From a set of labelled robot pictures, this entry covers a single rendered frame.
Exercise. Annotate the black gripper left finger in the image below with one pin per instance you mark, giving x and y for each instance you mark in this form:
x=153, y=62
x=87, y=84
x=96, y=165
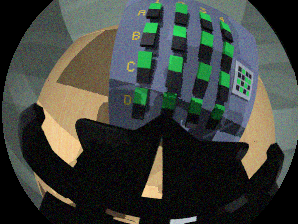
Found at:
x=138, y=147

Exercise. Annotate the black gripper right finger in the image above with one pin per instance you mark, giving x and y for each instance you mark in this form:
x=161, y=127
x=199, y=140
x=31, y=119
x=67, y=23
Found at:
x=183, y=154

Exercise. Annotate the blue-grey switch panel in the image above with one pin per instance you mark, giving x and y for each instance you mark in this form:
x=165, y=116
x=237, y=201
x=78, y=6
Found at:
x=183, y=59

